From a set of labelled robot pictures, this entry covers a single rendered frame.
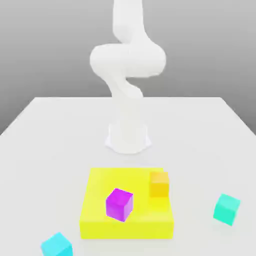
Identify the small turquoise cube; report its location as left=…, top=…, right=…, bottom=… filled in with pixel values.
left=212, top=193, right=241, bottom=227

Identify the small purple cube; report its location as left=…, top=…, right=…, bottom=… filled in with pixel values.
left=105, top=187, right=134, bottom=223

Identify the small cyan cube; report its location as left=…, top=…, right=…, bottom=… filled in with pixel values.
left=40, top=231, right=74, bottom=256

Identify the small orange cube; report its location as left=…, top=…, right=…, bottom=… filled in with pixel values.
left=149, top=171, right=170, bottom=198

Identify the large yellow box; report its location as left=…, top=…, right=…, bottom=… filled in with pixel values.
left=79, top=167, right=175, bottom=240

